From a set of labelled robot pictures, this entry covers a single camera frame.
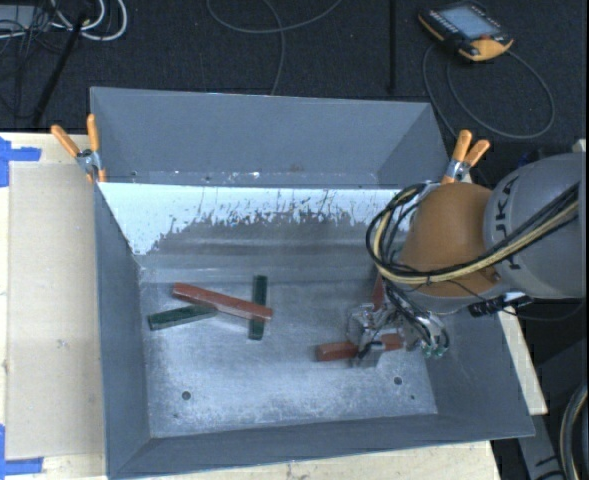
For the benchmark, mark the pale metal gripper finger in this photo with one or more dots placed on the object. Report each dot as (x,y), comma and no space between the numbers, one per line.
(368,357)
(359,322)

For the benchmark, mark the red-brown flat block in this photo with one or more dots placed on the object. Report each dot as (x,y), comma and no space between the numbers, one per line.
(334,351)
(224,302)

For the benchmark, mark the dark green flat block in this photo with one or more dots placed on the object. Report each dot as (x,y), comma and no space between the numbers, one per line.
(181,316)
(259,288)

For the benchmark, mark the grey metal bin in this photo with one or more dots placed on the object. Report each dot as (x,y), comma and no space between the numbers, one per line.
(254,378)

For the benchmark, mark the pale flat board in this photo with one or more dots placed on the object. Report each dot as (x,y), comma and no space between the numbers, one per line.
(54,318)

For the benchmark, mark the black cylinder on white bracket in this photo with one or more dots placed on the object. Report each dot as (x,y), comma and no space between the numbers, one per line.
(494,307)

